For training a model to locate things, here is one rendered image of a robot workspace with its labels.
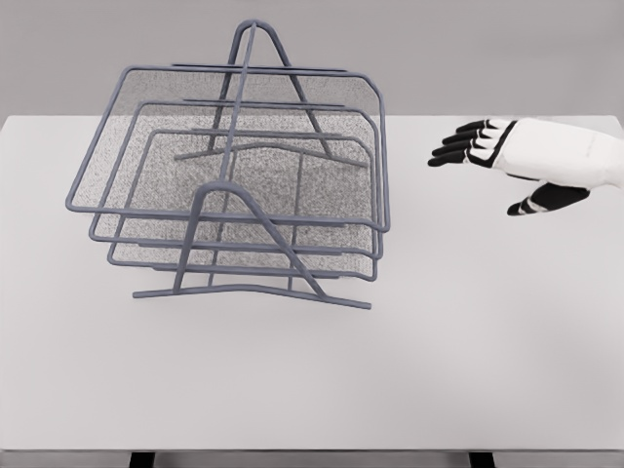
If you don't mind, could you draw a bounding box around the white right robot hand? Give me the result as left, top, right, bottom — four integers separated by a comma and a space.
427, 116, 608, 219

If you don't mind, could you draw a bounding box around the large grey mesh tray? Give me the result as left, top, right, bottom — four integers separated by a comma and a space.
63, 66, 393, 234

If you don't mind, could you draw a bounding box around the medium grey mesh tray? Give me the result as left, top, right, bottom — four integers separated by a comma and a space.
88, 98, 382, 260

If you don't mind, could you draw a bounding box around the small grey mesh tray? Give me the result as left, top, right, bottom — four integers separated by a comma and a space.
106, 128, 380, 284

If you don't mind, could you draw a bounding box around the grey wire rack frame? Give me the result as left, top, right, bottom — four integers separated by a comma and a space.
132, 18, 373, 312

